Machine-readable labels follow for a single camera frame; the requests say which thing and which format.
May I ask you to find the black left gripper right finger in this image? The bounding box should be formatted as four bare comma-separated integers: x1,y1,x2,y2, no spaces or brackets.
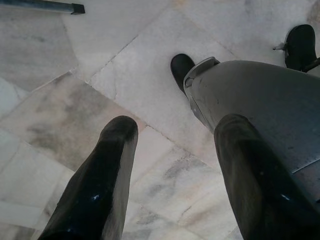
213,113,320,240

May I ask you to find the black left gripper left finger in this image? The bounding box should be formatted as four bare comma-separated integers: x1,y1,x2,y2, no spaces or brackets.
37,115,139,240

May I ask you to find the silver clothes rack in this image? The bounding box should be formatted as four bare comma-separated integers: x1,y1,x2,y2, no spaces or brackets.
0,0,86,16

